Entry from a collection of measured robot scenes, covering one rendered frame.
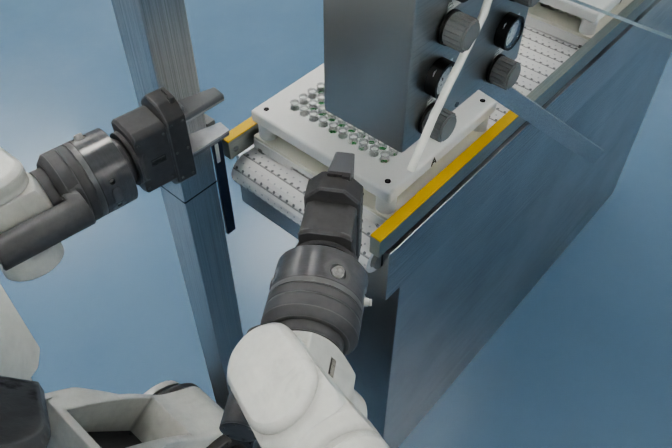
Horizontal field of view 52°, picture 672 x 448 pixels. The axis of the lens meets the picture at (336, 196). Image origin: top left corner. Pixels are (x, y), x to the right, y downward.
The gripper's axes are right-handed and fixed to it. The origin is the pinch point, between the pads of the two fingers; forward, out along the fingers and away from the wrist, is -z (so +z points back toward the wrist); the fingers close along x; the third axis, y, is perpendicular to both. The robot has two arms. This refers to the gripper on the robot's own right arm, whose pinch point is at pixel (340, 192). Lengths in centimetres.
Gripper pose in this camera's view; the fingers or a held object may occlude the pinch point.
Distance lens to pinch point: 73.0
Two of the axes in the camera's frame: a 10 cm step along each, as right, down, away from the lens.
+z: -1.6, 7.1, -6.8
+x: 0.0, 6.9, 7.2
